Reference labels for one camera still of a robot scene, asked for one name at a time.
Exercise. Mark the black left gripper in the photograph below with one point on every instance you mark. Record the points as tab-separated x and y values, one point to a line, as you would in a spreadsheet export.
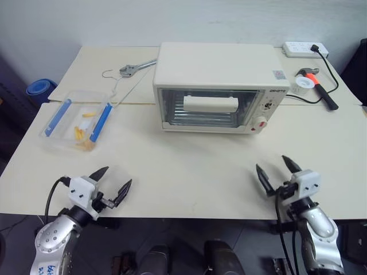
99	204

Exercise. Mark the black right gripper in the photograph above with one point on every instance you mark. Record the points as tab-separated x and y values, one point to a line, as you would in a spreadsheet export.
288	190

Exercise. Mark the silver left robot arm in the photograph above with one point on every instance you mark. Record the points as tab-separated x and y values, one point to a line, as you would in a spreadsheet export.
54	232

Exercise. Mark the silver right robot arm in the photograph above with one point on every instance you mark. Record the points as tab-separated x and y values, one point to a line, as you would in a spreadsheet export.
319	227

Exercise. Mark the cream toaster oven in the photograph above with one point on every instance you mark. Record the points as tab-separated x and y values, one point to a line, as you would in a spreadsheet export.
212	66

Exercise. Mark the clear plastic container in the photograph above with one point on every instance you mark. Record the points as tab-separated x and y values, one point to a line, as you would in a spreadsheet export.
71	143

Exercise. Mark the blue container clip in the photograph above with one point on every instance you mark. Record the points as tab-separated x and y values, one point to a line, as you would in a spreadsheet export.
101	123
58	117

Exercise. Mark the yellow french fry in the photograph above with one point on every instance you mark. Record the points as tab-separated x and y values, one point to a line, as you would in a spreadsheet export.
77	132
88	115

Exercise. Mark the white tape roll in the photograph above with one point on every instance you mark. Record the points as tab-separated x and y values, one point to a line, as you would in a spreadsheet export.
304	84

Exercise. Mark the dark rounded shape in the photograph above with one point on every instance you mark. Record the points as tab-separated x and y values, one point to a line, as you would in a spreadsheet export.
222	259

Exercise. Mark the silver adjustable wrench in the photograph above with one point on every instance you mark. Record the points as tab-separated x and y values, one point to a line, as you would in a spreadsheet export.
130	69

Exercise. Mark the blue rolled mat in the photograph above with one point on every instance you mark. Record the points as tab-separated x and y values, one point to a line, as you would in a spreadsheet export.
40	90

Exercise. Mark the white power strip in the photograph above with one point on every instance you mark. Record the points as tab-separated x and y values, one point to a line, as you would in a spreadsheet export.
298	49

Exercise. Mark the black chair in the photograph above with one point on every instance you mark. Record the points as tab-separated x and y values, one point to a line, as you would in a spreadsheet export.
357	71

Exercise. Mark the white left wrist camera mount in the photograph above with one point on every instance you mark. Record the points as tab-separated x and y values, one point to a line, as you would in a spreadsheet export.
81	190

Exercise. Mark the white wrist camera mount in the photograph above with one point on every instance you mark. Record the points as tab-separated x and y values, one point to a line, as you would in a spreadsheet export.
81	190
308	182

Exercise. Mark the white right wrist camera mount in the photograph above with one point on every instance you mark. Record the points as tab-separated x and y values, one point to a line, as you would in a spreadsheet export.
308	182

